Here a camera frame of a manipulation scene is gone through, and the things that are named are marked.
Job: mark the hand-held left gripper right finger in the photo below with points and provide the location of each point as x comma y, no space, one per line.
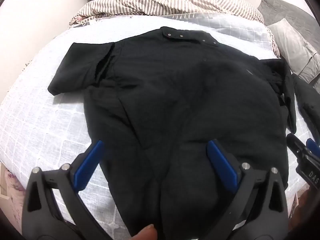
222,165

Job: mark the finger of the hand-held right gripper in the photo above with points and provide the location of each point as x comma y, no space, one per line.
295,143
313,146

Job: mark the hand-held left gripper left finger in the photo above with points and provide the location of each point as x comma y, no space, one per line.
88,165

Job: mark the black jacket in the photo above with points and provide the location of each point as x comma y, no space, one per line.
180,100

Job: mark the person's left hand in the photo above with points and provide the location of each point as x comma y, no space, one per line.
146,233

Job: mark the black folded garment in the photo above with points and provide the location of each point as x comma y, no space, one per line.
307,100

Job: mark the white checked bed cover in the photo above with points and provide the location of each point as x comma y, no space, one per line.
42,120

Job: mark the floral bed sheet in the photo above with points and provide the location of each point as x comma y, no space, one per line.
11,183

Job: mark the grey pillow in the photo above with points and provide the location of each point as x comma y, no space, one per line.
292,45

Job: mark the striped beige duvet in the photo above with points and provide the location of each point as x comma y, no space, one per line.
162,5

